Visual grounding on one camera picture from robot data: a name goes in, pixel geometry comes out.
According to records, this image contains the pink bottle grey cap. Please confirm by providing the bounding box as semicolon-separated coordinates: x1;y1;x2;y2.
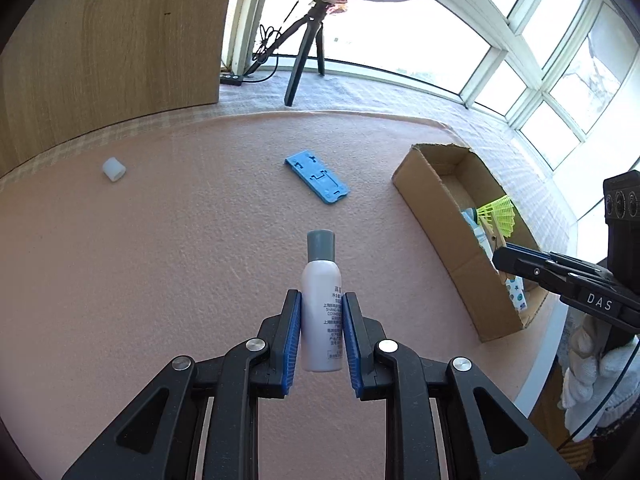
302;230;343;373

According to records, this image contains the blue plastic phone stand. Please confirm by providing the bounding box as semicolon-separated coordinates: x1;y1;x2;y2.
284;150;349;205

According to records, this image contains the small white translucent cap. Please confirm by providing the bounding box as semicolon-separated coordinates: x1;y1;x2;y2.
102;157;126;183

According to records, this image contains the right white gloved hand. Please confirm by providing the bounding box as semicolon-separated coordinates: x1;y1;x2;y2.
561;314;639;442

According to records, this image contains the white patterned small box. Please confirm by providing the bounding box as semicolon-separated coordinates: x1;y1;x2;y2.
504;276;527;312

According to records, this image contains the yellow green shuttlecock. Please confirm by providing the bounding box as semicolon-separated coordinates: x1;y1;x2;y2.
476;195;515;237

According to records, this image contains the white blue lotion tube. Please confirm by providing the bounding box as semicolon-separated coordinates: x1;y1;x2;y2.
461;208;494;260

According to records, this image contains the grey checked bedsheet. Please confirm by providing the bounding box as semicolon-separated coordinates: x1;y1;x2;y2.
1;74;578;256

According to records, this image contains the brown cardboard box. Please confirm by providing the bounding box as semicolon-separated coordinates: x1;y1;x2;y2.
392;144;547;341

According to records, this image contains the black tripod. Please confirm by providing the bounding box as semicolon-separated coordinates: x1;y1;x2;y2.
243;0;332;106

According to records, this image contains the large wooden board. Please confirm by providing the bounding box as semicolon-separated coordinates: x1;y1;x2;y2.
1;0;229;174

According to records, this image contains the black ring light cable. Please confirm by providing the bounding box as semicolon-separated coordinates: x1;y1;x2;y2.
243;0;357;85

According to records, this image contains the black inline cable remote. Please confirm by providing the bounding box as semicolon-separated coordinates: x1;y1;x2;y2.
219;73;243;87

